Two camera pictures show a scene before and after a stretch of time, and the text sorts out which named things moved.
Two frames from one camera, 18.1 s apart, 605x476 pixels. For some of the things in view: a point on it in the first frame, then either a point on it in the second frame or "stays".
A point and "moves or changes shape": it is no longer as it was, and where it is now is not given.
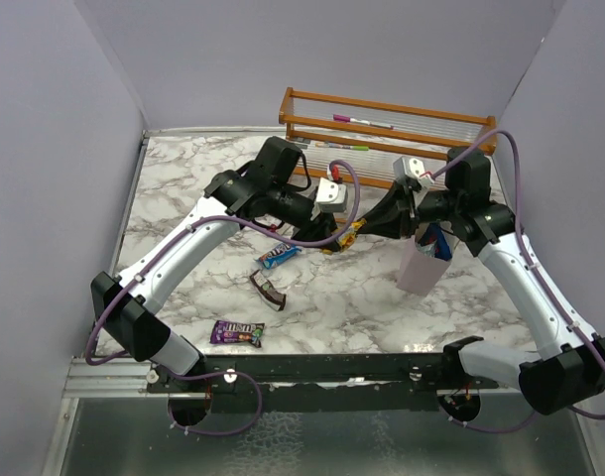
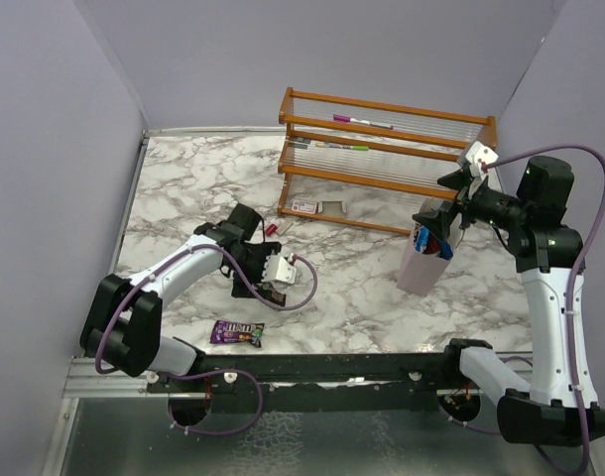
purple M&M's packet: [228, 332] stays
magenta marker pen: [343, 118] stays
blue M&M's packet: [282, 253] moves or changes shape
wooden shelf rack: [366, 137] stays
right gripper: [397, 215] → [439, 221]
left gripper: [320, 227] → [241, 285]
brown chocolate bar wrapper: [265, 289] stays
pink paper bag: [420, 272] stays
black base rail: [317, 383] stays
